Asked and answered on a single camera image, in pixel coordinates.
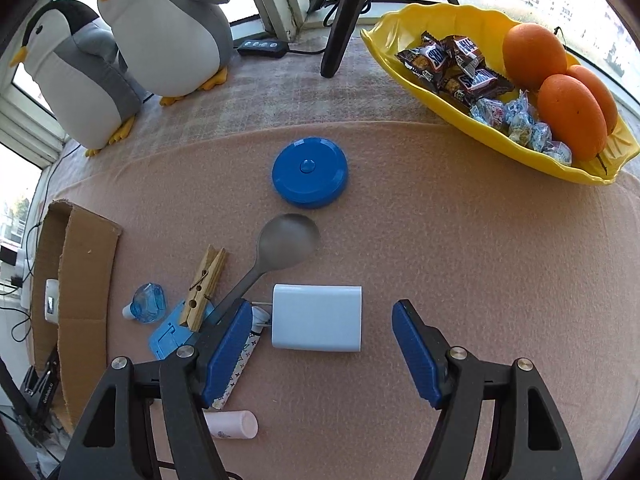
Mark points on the wooden clothespin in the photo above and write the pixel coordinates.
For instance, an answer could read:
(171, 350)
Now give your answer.
(202, 290)

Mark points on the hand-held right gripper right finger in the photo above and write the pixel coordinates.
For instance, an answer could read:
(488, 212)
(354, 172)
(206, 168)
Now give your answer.
(415, 350)

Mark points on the white wall charger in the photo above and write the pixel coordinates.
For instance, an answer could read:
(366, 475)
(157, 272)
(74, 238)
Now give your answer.
(317, 317)

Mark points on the blue folding phone stand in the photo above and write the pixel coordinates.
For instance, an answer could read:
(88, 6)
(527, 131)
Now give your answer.
(167, 335)

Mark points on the grey white penguin plush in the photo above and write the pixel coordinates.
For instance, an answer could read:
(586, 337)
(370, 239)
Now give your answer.
(75, 85)
(170, 35)

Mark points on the grey metal spoon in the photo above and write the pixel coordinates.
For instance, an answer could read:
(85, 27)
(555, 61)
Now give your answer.
(287, 242)

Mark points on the blue round lid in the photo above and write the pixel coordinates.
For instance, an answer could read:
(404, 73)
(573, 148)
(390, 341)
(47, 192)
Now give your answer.
(310, 172)

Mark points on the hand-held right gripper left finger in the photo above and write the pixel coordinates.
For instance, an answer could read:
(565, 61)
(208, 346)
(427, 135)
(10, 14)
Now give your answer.
(227, 355)

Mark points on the black tripod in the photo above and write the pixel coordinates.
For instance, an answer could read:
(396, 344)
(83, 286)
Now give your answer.
(340, 35)

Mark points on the white plug adapter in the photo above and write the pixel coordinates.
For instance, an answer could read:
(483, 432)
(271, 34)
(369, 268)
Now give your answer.
(51, 300)

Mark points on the brown chocolate bar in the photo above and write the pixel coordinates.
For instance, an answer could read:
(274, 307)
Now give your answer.
(477, 85)
(465, 52)
(425, 65)

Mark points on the orange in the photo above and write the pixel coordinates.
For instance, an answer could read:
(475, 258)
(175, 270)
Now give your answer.
(572, 117)
(534, 55)
(597, 95)

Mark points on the cardboard box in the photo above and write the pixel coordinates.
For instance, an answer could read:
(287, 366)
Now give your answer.
(82, 280)

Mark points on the pink tube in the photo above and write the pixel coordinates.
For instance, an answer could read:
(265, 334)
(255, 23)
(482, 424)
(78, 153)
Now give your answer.
(232, 425)

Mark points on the beige checked cloth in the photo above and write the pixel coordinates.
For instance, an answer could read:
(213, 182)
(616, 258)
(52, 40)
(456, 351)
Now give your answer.
(300, 100)

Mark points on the small blue transparent bottle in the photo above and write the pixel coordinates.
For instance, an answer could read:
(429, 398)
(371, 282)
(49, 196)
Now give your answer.
(147, 304)

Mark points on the pile of blue wrapped candies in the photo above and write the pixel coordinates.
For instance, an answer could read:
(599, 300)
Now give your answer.
(520, 125)

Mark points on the white patterned tube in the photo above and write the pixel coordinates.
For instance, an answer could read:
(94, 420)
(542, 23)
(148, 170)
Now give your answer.
(239, 377)

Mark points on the white power strip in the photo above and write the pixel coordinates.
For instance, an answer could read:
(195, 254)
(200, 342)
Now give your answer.
(12, 262)

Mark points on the yellow leaf-shaped bowl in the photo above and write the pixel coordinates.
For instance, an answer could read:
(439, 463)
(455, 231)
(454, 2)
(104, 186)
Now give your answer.
(392, 30)

